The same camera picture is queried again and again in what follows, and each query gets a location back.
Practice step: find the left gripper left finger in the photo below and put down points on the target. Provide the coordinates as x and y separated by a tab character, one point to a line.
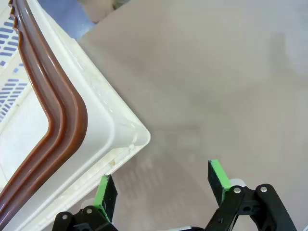
108	197

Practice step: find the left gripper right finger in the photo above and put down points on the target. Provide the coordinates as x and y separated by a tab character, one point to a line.
216	178

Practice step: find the white plastic folding basket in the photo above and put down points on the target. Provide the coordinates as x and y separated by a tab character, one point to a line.
96	108

